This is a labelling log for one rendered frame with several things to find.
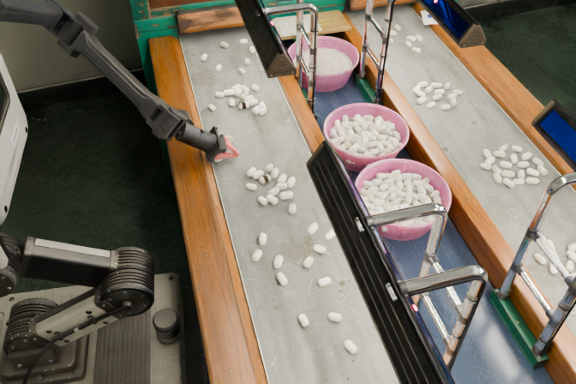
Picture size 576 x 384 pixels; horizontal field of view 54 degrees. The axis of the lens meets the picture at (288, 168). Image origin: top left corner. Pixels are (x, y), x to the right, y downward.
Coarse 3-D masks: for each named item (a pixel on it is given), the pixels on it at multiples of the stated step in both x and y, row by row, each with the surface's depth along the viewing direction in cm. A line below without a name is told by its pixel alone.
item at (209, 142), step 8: (216, 128) 166; (200, 136) 159; (208, 136) 161; (216, 136) 164; (200, 144) 160; (208, 144) 161; (216, 144) 162; (208, 152) 163; (216, 152) 161; (208, 160) 162
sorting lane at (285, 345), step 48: (192, 48) 216; (240, 48) 216; (240, 144) 176; (288, 144) 176; (240, 192) 161; (240, 240) 148; (288, 240) 148; (336, 240) 148; (288, 288) 137; (336, 288) 137; (288, 336) 128; (336, 336) 128
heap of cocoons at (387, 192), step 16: (384, 176) 166; (400, 176) 165; (416, 176) 165; (368, 192) 160; (384, 192) 160; (400, 192) 160; (416, 192) 163; (432, 192) 163; (368, 208) 157; (384, 208) 157; (400, 208) 156; (400, 224) 152; (416, 224) 153
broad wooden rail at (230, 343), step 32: (160, 64) 204; (160, 96) 190; (192, 96) 193; (192, 160) 167; (192, 192) 157; (192, 224) 149; (224, 224) 151; (192, 256) 141; (224, 256) 141; (224, 288) 135; (224, 320) 128; (224, 352) 123; (256, 352) 124
